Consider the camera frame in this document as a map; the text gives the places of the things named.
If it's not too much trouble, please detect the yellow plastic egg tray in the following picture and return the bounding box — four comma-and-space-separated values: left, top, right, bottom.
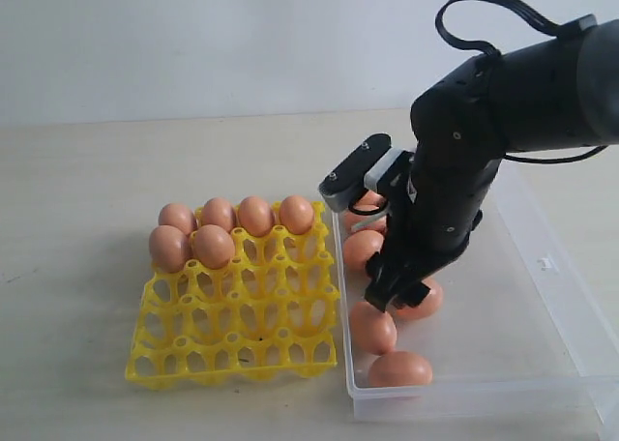
125, 201, 339, 390

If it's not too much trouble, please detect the brown egg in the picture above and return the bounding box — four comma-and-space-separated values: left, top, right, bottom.
368, 351, 433, 387
343, 211, 387, 233
357, 191, 384, 207
158, 203, 197, 235
348, 301, 398, 356
342, 230, 384, 271
149, 225, 192, 273
192, 224, 235, 269
279, 195, 314, 235
238, 195, 275, 237
395, 278, 444, 321
200, 197, 236, 232

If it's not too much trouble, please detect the black cable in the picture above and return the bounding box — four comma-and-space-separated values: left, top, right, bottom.
345, 0, 610, 218

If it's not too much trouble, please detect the clear plastic bin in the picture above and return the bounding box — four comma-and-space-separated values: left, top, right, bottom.
343, 162, 618, 440

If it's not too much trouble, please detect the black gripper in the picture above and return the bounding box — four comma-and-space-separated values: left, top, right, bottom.
364, 138, 501, 312

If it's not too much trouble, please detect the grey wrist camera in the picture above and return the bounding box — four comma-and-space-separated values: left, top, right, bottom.
318, 133, 392, 213

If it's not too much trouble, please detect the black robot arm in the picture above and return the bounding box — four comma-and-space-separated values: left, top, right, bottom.
365, 21, 618, 310

